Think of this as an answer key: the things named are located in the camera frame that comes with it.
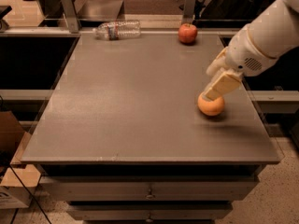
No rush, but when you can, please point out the left metal bracket post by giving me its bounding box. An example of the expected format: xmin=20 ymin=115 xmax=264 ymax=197
xmin=61 ymin=0 xmax=79 ymax=34

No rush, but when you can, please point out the red apple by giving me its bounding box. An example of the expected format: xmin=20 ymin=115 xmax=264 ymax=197
xmin=178 ymin=23 xmax=197 ymax=44

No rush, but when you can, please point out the orange fruit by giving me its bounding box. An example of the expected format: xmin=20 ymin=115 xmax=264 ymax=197
xmin=197 ymin=94 xmax=225 ymax=117

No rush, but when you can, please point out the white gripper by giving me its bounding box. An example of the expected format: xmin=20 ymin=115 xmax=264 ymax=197
xmin=203 ymin=25 xmax=278 ymax=101

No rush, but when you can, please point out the metal bracket post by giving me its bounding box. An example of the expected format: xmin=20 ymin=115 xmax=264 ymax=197
xmin=181 ymin=0 xmax=196 ymax=23
xmin=61 ymin=0 xmax=79 ymax=34

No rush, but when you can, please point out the drawer with knob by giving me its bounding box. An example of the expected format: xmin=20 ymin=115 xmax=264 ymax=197
xmin=67 ymin=202 xmax=232 ymax=222
xmin=40 ymin=176 xmax=259 ymax=202

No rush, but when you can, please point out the clear plastic water bottle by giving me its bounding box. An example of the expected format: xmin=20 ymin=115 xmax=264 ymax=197
xmin=93 ymin=20 xmax=141 ymax=41

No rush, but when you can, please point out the black office chair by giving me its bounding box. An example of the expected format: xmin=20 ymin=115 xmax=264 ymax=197
xmin=201 ymin=0 xmax=264 ymax=20

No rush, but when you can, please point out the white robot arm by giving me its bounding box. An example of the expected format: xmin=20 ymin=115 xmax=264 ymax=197
xmin=202 ymin=0 xmax=299 ymax=101

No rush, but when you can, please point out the black cable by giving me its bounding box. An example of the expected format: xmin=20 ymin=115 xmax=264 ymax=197
xmin=0 ymin=154 xmax=52 ymax=224

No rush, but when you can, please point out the cardboard box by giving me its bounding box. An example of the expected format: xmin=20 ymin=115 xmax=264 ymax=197
xmin=0 ymin=111 xmax=40 ymax=209

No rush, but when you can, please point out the upper drawer with knob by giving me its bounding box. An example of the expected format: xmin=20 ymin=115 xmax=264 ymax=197
xmin=40 ymin=176 xmax=259 ymax=202

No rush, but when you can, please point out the grey metal drawer cabinet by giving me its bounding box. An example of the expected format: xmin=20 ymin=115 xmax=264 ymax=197
xmin=21 ymin=31 xmax=279 ymax=224

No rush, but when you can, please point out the lower drawer with knob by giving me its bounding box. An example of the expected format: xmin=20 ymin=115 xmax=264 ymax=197
xmin=67 ymin=202 xmax=232 ymax=222

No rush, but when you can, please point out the right metal bracket post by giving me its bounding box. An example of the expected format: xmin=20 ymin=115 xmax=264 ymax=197
xmin=181 ymin=0 xmax=196 ymax=23

